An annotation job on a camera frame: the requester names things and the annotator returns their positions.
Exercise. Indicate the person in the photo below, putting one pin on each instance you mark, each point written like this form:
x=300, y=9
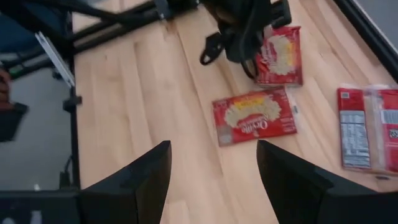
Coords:
x=4, y=90

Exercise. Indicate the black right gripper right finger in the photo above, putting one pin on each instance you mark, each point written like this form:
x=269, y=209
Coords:
x=292, y=193

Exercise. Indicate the red popcorn bag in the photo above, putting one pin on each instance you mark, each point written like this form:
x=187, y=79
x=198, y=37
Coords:
x=354, y=130
x=253, y=116
x=281, y=59

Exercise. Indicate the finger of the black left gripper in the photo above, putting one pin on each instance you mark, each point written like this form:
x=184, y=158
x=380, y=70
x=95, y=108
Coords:
x=251, y=69

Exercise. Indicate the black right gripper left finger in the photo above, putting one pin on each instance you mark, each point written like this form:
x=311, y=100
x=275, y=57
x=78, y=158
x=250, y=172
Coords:
x=136, y=193

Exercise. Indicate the white light bar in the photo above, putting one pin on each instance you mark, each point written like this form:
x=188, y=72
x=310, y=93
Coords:
x=56, y=59

